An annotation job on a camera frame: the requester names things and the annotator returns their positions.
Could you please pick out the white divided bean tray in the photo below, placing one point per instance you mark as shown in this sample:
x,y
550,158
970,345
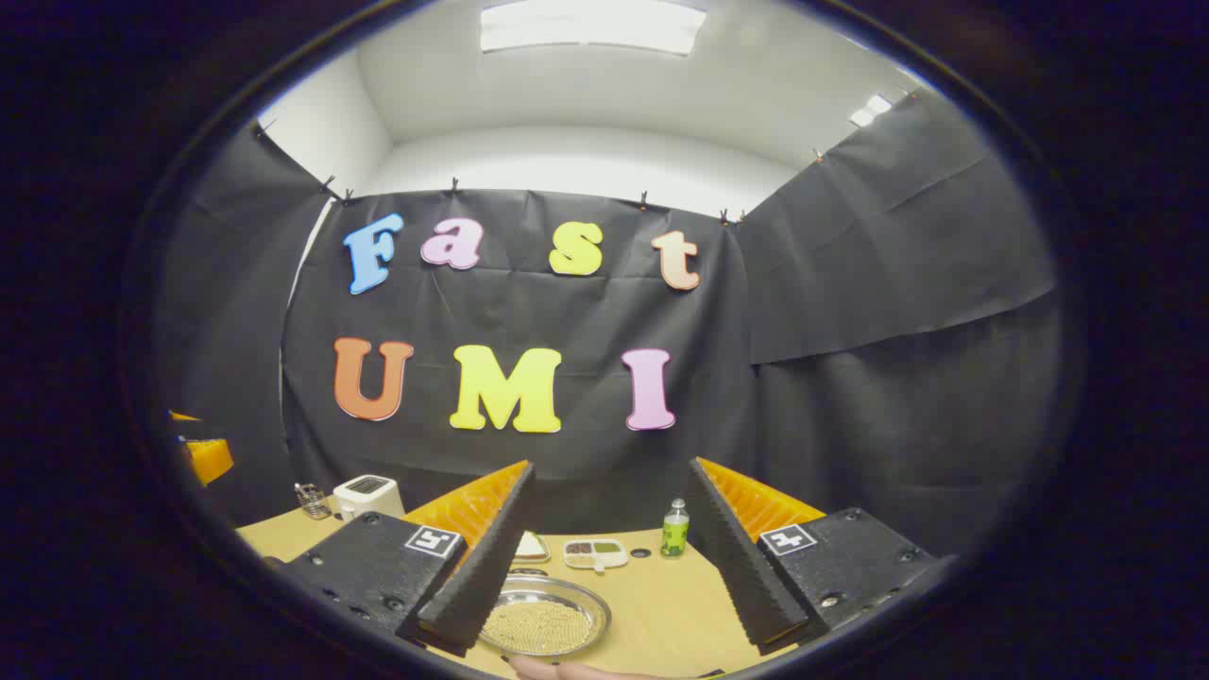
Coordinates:
x,y
616,559

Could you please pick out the sandwich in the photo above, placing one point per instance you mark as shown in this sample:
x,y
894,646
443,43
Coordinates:
x,y
532,544

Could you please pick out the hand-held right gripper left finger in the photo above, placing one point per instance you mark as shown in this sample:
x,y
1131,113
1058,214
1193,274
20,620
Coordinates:
x,y
482,576

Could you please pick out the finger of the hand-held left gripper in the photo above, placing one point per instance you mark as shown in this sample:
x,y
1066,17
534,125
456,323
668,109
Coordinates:
x,y
210,461

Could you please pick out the white rectangular plate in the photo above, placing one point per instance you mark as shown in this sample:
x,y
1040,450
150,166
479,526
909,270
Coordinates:
x,y
540,559

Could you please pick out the white toaster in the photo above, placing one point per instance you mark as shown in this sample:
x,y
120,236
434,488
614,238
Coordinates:
x,y
366,493

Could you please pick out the green label drink bottle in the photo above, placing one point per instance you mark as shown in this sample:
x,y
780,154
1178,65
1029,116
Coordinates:
x,y
674,536

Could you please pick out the pile of soybeans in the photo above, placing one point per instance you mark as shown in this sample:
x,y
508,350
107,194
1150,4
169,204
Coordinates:
x,y
538,625

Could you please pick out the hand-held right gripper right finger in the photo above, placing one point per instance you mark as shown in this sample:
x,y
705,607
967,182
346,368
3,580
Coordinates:
x,y
741,576

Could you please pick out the small ceiling light panel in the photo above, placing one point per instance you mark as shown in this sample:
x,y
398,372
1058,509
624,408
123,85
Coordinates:
x,y
869,111

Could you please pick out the stainless steel pot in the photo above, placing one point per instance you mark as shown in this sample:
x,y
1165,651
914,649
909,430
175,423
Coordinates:
x,y
590,604

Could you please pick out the large ceiling light panel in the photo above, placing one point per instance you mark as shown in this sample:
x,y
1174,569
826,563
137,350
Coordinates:
x,y
590,24

